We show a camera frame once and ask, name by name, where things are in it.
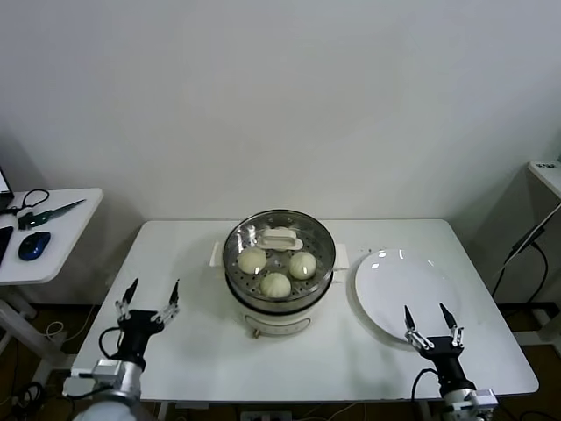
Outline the glass lid with cream handle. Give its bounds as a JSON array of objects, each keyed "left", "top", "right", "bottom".
[{"left": 222, "top": 209, "right": 337, "bottom": 302}]

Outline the black looped cable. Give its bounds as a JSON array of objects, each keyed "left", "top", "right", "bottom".
[{"left": 0, "top": 189, "right": 49, "bottom": 217}]

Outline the black keyboard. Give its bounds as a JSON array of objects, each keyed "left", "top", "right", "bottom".
[{"left": 0, "top": 225, "right": 14, "bottom": 266}]

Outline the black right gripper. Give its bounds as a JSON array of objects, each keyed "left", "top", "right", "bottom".
[{"left": 402, "top": 302, "right": 477, "bottom": 392}]

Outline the laptop computer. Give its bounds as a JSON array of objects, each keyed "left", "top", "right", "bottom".
[{"left": 0, "top": 168, "right": 14, "bottom": 211}]

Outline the white steamed baozi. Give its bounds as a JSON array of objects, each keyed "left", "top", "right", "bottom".
[
  {"left": 238, "top": 249, "right": 267, "bottom": 275},
  {"left": 260, "top": 271, "right": 292, "bottom": 299},
  {"left": 288, "top": 253, "right": 317, "bottom": 281}
]

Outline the cream electric cooker pot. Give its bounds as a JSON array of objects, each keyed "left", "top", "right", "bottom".
[{"left": 209, "top": 239, "right": 351, "bottom": 339}]

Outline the steel steamer basket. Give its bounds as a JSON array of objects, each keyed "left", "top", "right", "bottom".
[{"left": 223, "top": 210, "right": 337, "bottom": 313}]

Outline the blue black computer mouse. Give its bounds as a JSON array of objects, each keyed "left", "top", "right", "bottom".
[{"left": 17, "top": 230, "right": 52, "bottom": 261}]

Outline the white round plate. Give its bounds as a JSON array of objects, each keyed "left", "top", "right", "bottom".
[{"left": 348, "top": 248, "right": 464, "bottom": 346}]

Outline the white side table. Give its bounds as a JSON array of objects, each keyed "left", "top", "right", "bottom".
[{"left": 0, "top": 187, "right": 104, "bottom": 356}]

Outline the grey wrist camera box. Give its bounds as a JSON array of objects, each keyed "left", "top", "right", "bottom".
[
  {"left": 472, "top": 388, "right": 500, "bottom": 412},
  {"left": 62, "top": 358, "right": 126, "bottom": 398}
]

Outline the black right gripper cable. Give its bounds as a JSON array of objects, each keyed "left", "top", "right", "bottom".
[{"left": 411, "top": 367, "right": 442, "bottom": 403}]

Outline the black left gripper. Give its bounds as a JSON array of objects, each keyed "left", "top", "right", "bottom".
[{"left": 114, "top": 277, "right": 181, "bottom": 363}]

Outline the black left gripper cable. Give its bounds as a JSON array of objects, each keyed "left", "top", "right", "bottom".
[{"left": 98, "top": 326, "right": 124, "bottom": 359}]

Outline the white table with black label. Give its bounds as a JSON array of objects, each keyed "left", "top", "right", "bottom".
[{"left": 527, "top": 160, "right": 561, "bottom": 196}]

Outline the black floor cable bundle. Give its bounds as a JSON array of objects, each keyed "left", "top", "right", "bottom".
[{"left": 8, "top": 380, "right": 47, "bottom": 411}]

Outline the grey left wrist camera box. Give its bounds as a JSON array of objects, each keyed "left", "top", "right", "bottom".
[{"left": 62, "top": 358, "right": 126, "bottom": 398}]

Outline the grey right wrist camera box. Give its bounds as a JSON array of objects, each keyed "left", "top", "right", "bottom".
[{"left": 472, "top": 388, "right": 500, "bottom": 412}]

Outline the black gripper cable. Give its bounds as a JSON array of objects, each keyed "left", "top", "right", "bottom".
[
  {"left": 411, "top": 367, "right": 442, "bottom": 403},
  {"left": 98, "top": 326, "right": 124, "bottom": 359}
]

